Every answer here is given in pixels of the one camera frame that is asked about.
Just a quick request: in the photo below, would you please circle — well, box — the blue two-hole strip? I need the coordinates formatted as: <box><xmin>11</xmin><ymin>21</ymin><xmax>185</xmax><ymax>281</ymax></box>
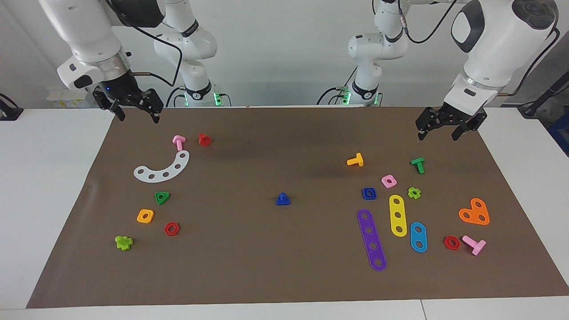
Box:
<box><xmin>409</xmin><ymin>222</ymin><xmax>428</xmax><ymax>253</ymax></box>

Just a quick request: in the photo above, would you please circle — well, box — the black clamp device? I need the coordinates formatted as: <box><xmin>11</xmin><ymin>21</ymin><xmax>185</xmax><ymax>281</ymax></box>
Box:
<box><xmin>0</xmin><ymin>93</ymin><xmax>24</xmax><ymax>121</ymax></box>

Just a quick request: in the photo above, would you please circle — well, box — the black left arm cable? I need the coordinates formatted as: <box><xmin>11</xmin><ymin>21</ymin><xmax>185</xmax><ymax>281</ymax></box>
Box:
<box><xmin>398</xmin><ymin>0</ymin><xmax>560</xmax><ymax>96</ymax></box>

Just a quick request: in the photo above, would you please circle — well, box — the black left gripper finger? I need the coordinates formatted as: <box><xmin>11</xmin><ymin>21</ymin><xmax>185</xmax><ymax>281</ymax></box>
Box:
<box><xmin>416</xmin><ymin>108</ymin><xmax>441</xmax><ymax>140</ymax></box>
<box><xmin>451</xmin><ymin>113</ymin><xmax>487</xmax><ymax>141</ymax></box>

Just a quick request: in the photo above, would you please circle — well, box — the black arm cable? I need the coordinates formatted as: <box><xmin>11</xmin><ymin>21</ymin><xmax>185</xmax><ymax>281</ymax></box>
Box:
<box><xmin>398</xmin><ymin>0</ymin><xmax>560</xmax><ymax>96</ymax></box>
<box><xmin>131</xmin><ymin>24</ymin><xmax>184</xmax><ymax>87</ymax></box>

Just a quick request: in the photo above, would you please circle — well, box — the white small boxes stack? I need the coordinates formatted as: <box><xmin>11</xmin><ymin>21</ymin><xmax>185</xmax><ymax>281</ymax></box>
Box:
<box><xmin>47</xmin><ymin>87</ymin><xmax>96</xmax><ymax>108</ymax></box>

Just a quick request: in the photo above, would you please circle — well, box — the brown table mat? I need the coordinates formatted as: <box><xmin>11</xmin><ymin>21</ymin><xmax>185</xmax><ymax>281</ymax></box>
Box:
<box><xmin>26</xmin><ymin>106</ymin><xmax>569</xmax><ymax>308</ymax></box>

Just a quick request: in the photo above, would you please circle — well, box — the white curved five-hole plate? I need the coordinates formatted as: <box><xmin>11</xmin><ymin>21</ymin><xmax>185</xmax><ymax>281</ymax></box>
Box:
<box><xmin>133</xmin><ymin>150</ymin><xmax>190</xmax><ymax>183</ymax></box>

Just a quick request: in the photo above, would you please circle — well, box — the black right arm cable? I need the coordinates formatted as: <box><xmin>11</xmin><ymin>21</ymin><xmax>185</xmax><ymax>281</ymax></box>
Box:
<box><xmin>131</xmin><ymin>24</ymin><xmax>184</xmax><ymax>87</ymax></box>

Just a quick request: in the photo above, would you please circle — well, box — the black base cable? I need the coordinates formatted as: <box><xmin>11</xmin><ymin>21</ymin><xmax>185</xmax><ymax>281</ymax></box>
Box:
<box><xmin>317</xmin><ymin>87</ymin><xmax>347</xmax><ymax>105</ymax></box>
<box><xmin>166</xmin><ymin>86</ymin><xmax>184</xmax><ymax>108</ymax></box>

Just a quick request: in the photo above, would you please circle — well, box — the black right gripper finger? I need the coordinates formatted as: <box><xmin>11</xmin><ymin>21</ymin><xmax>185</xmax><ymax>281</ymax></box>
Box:
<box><xmin>93</xmin><ymin>88</ymin><xmax>125</xmax><ymax>121</ymax></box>
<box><xmin>139</xmin><ymin>89</ymin><xmax>164</xmax><ymax>124</ymax></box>

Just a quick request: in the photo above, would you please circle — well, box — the blue crate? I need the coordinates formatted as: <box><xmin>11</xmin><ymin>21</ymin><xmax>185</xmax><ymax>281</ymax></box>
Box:
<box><xmin>547</xmin><ymin>111</ymin><xmax>569</xmax><ymax>156</ymax></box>

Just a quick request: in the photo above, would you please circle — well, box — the yellow three-hole strip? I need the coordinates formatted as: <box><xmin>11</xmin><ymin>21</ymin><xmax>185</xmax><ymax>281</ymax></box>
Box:
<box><xmin>389</xmin><ymin>195</ymin><xmax>408</xmax><ymax>237</ymax></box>

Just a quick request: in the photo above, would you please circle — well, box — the purple four-hole strip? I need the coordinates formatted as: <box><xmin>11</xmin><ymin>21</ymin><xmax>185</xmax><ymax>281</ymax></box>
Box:
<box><xmin>357</xmin><ymin>209</ymin><xmax>387</xmax><ymax>272</ymax></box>

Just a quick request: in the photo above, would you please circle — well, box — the orange heart three-hole plate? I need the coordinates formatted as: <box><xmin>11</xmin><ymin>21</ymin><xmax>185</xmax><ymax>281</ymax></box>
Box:
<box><xmin>458</xmin><ymin>198</ymin><xmax>490</xmax><ymax>226</ymax></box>

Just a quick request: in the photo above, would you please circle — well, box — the black stand pole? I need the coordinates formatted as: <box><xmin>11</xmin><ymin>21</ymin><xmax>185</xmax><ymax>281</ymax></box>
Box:
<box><xmin>518</xmin><ymin>71</ymin><xmax>569</xmax><ymax>118</ymax></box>

